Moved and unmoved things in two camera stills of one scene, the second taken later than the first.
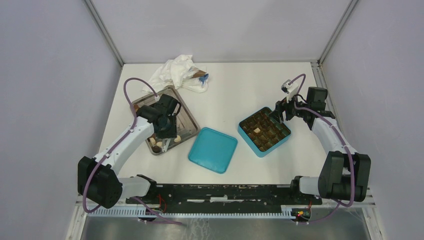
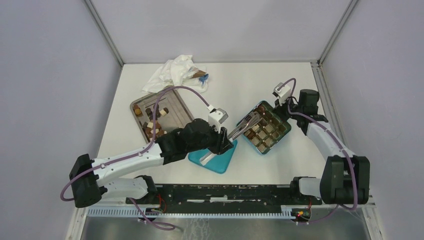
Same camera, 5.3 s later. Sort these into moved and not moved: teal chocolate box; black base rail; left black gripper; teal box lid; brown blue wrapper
Moved: left black gripper; teal chocolate box
Not moved: black base rail; brown blue wrapper; teal box lid
